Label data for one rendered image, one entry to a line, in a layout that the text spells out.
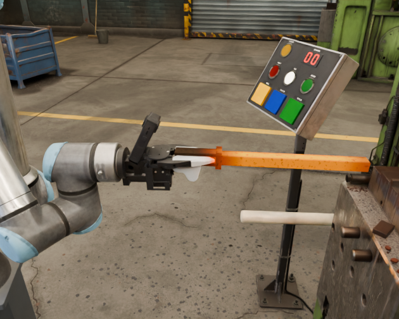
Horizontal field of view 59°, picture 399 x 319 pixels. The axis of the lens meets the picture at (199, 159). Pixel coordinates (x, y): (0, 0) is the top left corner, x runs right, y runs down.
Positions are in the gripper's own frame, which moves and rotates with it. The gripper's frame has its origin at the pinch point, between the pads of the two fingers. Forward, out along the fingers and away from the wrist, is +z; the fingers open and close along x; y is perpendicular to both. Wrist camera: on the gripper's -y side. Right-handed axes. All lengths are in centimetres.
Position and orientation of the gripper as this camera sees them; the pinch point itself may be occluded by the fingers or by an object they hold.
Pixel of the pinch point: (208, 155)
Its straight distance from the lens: 78.1
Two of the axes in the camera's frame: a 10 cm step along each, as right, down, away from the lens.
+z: 10.0, 0.1, -0.7
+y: 0.3, 8.8, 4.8
